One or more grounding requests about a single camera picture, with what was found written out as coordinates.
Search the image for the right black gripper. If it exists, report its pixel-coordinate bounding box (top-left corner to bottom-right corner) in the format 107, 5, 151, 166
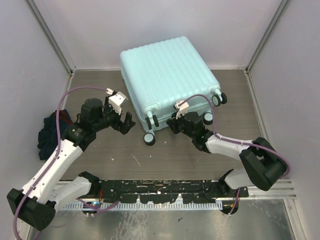
167, 109, 196, 139

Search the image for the mint green suitcase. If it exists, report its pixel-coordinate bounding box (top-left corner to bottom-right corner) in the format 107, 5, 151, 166
120, 36, 228, 146

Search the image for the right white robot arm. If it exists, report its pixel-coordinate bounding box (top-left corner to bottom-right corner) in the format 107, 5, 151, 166
166, 112, 289, 197

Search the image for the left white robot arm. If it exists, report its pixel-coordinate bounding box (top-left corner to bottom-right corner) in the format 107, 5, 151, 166
7, 93, 135, 231

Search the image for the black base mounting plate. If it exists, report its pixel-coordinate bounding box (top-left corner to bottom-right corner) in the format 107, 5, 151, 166
81, 179, 237, 204

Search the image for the navy garment with red trim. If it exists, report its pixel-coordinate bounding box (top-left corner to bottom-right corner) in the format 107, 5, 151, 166
37, 109, 73, 161

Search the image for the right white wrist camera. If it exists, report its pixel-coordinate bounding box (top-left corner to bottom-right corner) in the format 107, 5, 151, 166
173, 99, 189, 119

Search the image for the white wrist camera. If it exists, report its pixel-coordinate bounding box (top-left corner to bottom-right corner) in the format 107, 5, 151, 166
173, 99, 189, 119
105, 88, 128, 115

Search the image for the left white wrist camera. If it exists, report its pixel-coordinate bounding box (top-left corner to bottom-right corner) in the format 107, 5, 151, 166
105, 88, 128, 115

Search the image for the white slotted cable duct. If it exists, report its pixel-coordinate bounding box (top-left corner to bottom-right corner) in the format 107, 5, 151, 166
62, 201, 223, 211

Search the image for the aluminium frame rail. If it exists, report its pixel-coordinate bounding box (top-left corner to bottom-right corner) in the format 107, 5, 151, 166
52, 179, 298, 201

